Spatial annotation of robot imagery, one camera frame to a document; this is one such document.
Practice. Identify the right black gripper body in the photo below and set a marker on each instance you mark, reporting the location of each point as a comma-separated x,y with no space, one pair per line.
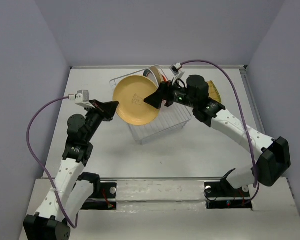
175,94

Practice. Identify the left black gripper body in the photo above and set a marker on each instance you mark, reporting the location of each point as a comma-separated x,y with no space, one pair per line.
94,118

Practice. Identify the cream plate with leaf pattern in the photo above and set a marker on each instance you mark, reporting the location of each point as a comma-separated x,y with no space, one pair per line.
158,74

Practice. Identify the white wire dish rack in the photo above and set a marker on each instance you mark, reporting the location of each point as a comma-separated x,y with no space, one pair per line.
169,119

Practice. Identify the plain yellow round plate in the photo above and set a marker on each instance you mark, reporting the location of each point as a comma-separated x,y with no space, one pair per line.
130,92

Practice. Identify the white plate with green rim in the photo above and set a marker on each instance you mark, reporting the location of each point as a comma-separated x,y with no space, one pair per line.
150,74

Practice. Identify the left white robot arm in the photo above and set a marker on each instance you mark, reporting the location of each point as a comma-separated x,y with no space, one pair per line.
58,214

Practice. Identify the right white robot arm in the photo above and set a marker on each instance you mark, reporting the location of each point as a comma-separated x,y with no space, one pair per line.
271,157

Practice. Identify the yellow green bamboo-pattern plate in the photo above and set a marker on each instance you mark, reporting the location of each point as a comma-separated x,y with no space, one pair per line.
213,92

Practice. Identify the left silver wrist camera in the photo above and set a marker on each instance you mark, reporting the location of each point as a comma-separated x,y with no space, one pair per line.
82,98

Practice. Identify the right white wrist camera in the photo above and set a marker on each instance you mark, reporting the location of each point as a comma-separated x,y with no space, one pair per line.
177,71

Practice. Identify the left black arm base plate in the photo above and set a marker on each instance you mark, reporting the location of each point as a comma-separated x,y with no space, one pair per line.
104,199

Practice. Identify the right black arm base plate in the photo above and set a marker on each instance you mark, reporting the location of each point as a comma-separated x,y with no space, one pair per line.
220,197

